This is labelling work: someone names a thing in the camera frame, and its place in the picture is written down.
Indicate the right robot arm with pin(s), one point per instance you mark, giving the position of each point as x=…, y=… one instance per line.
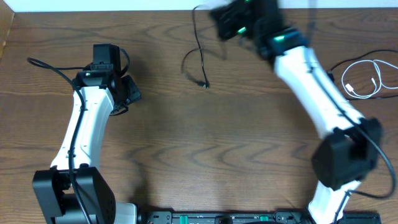
x=350, y=143

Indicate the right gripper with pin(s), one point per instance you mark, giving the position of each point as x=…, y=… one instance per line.
x=227, y=18

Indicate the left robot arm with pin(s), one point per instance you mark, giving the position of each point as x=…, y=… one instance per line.
x=72, y=190

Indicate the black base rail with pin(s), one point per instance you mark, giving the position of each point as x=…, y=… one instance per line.
x=272, y=217

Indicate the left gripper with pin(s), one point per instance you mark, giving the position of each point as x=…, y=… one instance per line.
x=135, y=93

